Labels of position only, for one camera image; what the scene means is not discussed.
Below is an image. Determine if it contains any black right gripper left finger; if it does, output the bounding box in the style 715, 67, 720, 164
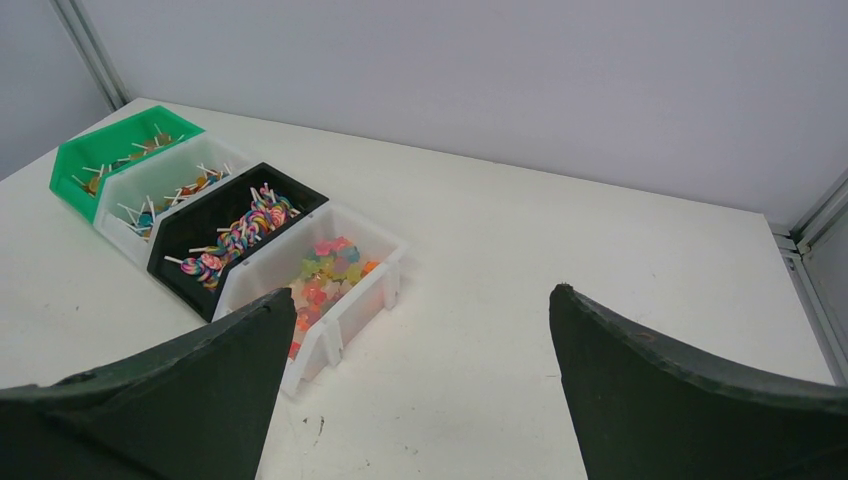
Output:
1, 288, 296, 479

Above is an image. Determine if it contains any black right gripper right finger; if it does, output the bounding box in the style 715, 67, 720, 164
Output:
549, 284, 847, 479

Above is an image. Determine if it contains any black swirl lollipop bin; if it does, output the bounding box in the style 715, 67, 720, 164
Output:
146, 163, 329, 322

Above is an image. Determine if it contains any white star candy bin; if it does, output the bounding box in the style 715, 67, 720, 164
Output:
213, 202, 408, 397

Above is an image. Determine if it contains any white lollipop bin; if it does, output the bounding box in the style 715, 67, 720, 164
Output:
92, 133, 259, 270

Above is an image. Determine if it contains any green candy bin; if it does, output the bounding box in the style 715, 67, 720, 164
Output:
49, 106, 204, 223

